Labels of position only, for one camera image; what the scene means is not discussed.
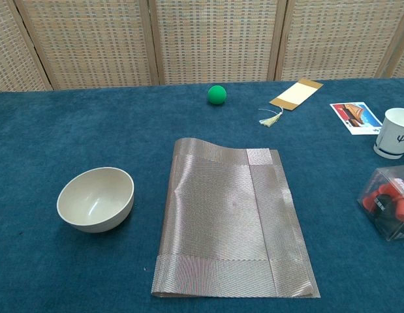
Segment white round bowl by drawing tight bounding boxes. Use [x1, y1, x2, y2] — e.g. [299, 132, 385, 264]
[56, 166, 135, 233]

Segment white paper cup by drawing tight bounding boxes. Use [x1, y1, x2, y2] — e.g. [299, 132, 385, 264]
[373, 108, 404, 160]

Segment woven wicker folding screen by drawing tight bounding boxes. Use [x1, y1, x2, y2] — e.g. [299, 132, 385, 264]
[0, 0, 404, 94]

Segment photo postcard with red building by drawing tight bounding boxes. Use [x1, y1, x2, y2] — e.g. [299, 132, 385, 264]
[329, 101, 384, 136]

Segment woven beige placemat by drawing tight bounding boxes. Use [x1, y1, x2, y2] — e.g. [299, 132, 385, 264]
[151, 137, 321, 299]

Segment green foam ball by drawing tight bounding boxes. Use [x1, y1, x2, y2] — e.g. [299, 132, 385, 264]
[207, 85, 228, 106]

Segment clear box with red items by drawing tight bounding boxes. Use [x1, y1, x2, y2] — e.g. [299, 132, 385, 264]
[357, 164, 404, 242]

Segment tan bookmark with tassel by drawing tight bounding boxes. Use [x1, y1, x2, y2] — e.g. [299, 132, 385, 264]
[258, 78, 324, 128]

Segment blue carpet table cover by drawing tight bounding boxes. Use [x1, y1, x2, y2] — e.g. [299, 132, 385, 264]
[0, 77, 404, 313]

